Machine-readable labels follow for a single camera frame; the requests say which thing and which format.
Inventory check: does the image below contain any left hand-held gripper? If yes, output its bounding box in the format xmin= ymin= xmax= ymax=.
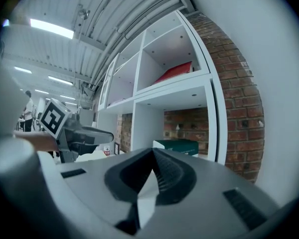
xmin=38 ymin=98 xmax=115 ymax=164

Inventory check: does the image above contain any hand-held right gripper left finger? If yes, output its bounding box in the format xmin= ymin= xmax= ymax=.
xmin=104 ymin=148 xmax=155 ymax=236

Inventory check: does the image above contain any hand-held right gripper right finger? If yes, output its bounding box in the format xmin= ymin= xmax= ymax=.
xmin=152 ymin=148 xmax=197 ymax=206

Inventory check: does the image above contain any green pack of tissues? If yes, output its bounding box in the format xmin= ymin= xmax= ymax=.
xmin=152 ymin=139 xmax=199 ymax=157

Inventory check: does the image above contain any white shelf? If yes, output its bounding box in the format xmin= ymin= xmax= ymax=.
xmin=96 ymin=9 xmax=228 ymax=166

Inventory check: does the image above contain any person's left forearm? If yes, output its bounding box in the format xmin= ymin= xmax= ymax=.
xmin=13 ymin=130 xmax=60 ymax=152

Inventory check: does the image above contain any white box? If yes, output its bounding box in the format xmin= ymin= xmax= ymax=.
xmin=79 ymin=108 xmax=94 ymax=128

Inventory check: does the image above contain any white framed panel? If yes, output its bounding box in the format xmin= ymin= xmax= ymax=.
xmin=99 ymin=53 xmax=121 ymax=111

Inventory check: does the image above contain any long ceiling light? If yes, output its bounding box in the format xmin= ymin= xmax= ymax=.
xmin=48 ymin=75 xmax=74 ymax=86
xmin=13 ymin=66 xmax=32 ymax=74
xmin=29 ymin=18 xmax=75 ymax=40

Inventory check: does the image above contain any red flat package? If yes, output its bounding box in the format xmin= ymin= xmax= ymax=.
xmin=152 ymin=61 xmax=193 ymax=86

